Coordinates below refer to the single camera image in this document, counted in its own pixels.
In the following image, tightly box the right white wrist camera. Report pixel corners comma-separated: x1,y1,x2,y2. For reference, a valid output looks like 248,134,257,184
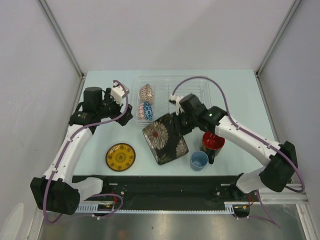
168,95,185,116

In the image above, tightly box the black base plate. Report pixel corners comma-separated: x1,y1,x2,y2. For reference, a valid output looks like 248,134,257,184
72,174,260,211

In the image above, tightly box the clear wire dish rack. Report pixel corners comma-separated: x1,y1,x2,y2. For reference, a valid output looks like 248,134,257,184
133,75,212,128

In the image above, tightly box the red-white patterned bowl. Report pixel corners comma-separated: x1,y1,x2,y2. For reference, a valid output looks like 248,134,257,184
139,83,155,105

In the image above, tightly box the red black mug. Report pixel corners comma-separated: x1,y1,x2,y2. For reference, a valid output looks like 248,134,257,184
199,131,226,165

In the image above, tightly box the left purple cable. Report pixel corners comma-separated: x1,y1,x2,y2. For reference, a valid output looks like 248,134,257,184
42,79,130,223

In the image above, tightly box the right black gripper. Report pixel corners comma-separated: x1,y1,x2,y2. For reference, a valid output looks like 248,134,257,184
171,109,198,137

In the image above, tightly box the grey cable duct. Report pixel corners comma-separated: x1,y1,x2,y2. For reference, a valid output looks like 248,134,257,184
75,202,249,215

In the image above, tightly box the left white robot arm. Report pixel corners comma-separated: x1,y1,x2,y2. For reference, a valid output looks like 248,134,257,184
30,80,133,215

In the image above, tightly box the light blue cup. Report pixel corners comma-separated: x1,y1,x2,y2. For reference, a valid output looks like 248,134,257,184
190,151,209,171

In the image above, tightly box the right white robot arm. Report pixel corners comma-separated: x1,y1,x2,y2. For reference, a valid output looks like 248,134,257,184
169,93,298,201

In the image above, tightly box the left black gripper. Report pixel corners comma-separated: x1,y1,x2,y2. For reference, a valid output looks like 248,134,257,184
96,88,133,126

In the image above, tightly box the blue patterned bowl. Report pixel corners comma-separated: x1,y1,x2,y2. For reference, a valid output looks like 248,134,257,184
137,101,153,121

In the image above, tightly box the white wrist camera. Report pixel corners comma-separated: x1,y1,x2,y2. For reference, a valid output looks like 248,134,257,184
110,83,130,106
168,95,185,116

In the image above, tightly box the black floral square plate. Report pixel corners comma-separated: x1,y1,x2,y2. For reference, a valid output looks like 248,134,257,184
142,113,189,165

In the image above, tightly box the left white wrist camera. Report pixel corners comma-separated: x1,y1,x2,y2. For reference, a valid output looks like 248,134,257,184
110,83,130,106

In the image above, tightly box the yellow round plate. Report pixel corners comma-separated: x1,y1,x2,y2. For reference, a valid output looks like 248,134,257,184
105,143,136,172

